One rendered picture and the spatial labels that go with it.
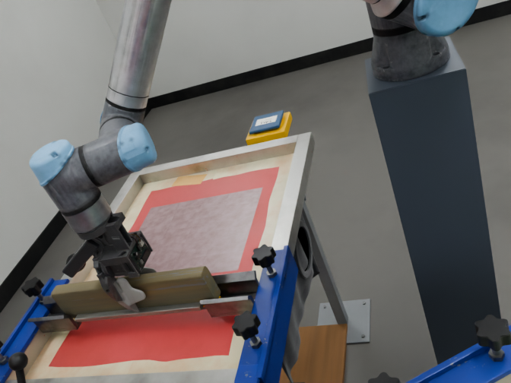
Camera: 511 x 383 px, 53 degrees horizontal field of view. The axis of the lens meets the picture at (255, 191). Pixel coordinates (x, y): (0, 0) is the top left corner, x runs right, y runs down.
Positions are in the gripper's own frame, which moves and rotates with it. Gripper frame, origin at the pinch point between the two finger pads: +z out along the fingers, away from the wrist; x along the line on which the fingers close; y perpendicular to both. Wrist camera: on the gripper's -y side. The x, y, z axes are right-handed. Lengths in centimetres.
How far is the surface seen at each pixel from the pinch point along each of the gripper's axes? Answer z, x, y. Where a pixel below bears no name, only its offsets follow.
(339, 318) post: 98, 75, 11
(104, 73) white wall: 44, 324, -201
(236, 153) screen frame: 3, 57, 7
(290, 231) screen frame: 3.5, 18.1, 29.1
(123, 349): 6.8, -7.0, -3.5
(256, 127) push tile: 5, 74, 9
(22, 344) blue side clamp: 2.1, -7.6, -26.0
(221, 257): 6.8, 16.5, 11.9
